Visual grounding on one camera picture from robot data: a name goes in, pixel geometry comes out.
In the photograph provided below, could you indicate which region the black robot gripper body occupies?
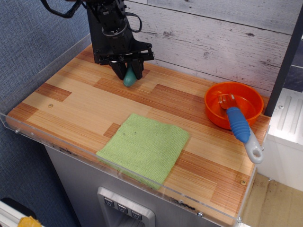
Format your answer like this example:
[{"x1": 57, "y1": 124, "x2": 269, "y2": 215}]
[{"x1": 94, "y1": 29, "x2": 155, "y2": 66}]

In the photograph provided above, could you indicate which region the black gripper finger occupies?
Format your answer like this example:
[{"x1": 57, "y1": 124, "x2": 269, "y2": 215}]
[
  {"x1": 109, "y1": 61, "x2": 127, "y2": 80},
  {"x1": 131, "y1": 59, "x2": 144, "y2": 79}
]

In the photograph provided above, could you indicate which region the green toy cucumber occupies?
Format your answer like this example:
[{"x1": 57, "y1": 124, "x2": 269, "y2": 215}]
[{"x1": 123, "y1": 66, "x2": 137, "y2": 87}]

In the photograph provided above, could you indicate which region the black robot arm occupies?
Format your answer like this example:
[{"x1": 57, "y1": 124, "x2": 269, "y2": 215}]
[{"x1": 85, "y1": 0, "x2": 154, "y2": 80}]

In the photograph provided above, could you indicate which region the green knitted cloth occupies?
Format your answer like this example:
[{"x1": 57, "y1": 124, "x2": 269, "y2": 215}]
[{"x1": 96, "y1": 114, "x2": 189, "y2": 190}]

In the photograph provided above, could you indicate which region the orange plastic bowl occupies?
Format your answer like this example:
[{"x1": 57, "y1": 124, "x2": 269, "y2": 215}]
[{"x1": 204, "y1": 82, "x2": 264, "y2": 130}]

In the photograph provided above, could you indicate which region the grey toy fridge cabinet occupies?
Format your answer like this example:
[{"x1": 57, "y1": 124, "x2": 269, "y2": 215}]
[{"x1": 46, "y1": 147, "x2": 216, "y2": 227}]

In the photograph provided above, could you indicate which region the silver dispenser button panel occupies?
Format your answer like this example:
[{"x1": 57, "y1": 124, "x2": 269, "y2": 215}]
[{"x1": 97, "y1": 186, "x2": 156, "y2": 227}]

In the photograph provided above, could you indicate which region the white ribbed appliance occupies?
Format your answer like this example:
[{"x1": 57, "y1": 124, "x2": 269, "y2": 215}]
[{"x1": 257, "y1": 88, "x2": 303, "y2": 191}]

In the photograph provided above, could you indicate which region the dark left vertical post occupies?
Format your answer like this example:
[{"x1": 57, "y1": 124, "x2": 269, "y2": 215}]
[{"x1": 87, "y1": 2, "x2": 110, "y2": 65}]

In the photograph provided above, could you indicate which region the dark vertical post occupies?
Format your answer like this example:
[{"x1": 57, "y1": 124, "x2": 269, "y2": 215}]
[
  {"x1": 87, "y1": 2, "x2": 110, "y2": 65},
  {"x1": 264, "y1": 6, "x2": 303, "y2": 117}
]

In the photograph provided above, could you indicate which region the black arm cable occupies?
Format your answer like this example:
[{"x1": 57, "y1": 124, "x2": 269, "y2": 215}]
[{"x1": 40, "y1": 0, "x2": 143, "y2": 33}]

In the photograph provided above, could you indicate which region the clear acrylic guard rail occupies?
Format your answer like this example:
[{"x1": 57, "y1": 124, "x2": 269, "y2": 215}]
[{"x1": 0, "y1": 36, "x2": 256, "y2": 227}]

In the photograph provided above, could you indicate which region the fork with blue grey handle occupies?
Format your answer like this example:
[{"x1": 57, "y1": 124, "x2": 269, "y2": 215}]
[{"x1": 218, "y1": 94, "x2": 264, "y2": 164}]

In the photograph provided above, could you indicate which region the dark right vertical post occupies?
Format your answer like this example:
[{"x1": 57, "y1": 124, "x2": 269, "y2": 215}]
[{"x1": 264, "y1": 6, "x2": 303, "y2": 117}]

